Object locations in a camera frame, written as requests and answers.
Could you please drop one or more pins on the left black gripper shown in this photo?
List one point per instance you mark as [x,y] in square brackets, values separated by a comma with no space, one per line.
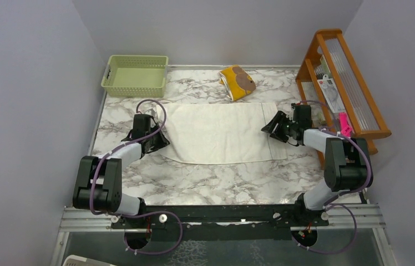
[162,142]

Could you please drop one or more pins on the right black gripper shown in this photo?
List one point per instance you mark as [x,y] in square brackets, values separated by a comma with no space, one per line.
[279,118]

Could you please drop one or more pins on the white towel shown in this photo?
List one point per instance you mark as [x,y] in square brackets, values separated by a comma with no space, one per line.
[209,134]

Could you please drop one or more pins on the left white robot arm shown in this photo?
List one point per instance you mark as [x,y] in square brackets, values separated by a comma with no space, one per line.
[98,186]

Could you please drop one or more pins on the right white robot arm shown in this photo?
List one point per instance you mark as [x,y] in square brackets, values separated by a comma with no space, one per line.
[347,168]

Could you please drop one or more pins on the green plastic basket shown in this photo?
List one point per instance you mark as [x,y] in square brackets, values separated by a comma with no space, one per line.
[135,76]

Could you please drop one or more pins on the pink clip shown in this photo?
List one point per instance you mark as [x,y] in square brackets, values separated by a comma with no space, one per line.
[345,127]

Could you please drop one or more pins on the white paper package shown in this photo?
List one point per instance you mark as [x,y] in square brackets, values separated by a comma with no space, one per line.
[331,94]

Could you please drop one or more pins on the wooden rack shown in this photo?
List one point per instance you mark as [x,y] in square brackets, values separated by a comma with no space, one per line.
[329,55]

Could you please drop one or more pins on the yellow bear towel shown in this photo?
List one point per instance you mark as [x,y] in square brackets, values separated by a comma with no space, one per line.
[237,82]

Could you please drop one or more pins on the white tray corner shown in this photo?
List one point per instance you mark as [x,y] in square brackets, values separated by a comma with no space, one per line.
[74,260]

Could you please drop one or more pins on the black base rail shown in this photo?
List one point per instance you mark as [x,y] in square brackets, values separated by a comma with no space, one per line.
[220,222]

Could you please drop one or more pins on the aluminium frame rail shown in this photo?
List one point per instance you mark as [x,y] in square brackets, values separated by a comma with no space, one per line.
[367,216]

